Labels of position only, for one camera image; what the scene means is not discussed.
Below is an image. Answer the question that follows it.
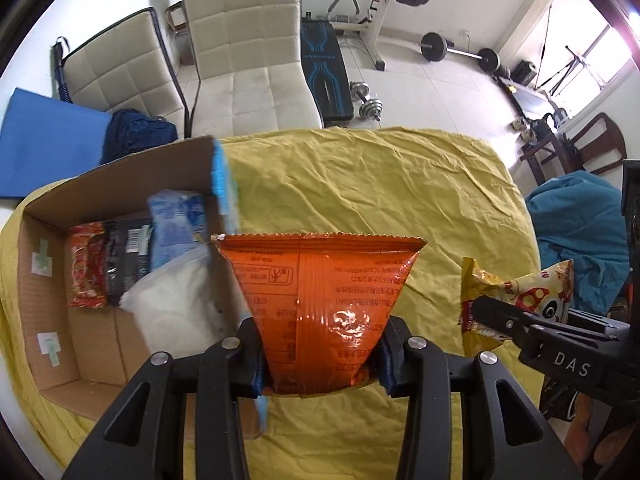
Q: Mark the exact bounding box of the orange snack packet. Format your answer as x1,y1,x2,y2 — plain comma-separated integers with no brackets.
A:
212,233,426,396

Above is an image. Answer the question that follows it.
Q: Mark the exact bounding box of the white zip bag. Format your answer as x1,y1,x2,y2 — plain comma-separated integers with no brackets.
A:
119,245,250,359

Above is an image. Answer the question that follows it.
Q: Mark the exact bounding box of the blue foam mat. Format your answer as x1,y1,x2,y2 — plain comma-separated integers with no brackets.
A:
0,89,112,200

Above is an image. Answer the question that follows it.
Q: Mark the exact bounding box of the light blue tissue pack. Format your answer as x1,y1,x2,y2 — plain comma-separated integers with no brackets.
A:
148,190,207,270

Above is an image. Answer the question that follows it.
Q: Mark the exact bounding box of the black snack packet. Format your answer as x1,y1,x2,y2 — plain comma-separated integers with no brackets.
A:
103,218,153,307

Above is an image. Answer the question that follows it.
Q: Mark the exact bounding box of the red snack packet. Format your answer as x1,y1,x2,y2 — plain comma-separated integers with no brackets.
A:
70,222,107,309

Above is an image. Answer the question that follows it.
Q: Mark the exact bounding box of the short barbell on floor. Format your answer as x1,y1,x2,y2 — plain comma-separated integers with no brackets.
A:
420,32,501,74

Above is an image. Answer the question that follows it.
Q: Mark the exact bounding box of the dark wooden chair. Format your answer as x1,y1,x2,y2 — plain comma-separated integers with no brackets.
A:
570,112,627,176

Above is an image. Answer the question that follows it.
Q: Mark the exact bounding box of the white barbell rack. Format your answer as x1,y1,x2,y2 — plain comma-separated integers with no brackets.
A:
326,0,390,72

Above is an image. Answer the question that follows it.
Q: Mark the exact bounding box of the white padded chair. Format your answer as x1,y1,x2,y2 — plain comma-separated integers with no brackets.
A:
62,8,191,139
182,0,323,138

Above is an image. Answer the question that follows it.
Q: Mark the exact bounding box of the black blue weight bench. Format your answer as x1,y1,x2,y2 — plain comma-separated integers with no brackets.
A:
300,20,354,125

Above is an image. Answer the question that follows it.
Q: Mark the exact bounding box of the dark blue cloth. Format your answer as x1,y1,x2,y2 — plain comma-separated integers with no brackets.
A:
100,108,178,165

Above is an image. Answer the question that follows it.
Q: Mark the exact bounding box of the left white padded chair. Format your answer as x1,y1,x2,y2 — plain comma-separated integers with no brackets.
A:
62,8,191,139

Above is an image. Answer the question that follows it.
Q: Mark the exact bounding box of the chrome dumbbell pair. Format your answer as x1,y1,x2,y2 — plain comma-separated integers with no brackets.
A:
349,81,383,122

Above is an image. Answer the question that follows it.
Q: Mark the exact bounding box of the open cardboard box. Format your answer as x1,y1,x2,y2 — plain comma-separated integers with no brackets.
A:
1,136,222,445

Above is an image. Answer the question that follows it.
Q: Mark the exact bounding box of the yellow tablecloth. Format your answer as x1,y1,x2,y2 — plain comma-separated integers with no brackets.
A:
1,127,540,465

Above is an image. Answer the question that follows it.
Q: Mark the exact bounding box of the right white padded chair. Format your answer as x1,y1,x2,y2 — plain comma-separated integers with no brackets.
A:
182,0,323,138

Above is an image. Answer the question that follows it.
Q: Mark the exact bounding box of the teal cloth pile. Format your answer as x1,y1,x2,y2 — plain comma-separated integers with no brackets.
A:
525,170,629,315

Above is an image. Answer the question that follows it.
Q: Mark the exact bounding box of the yellow panda snack packet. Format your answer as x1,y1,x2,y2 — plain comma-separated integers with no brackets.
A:
459,257,574,356

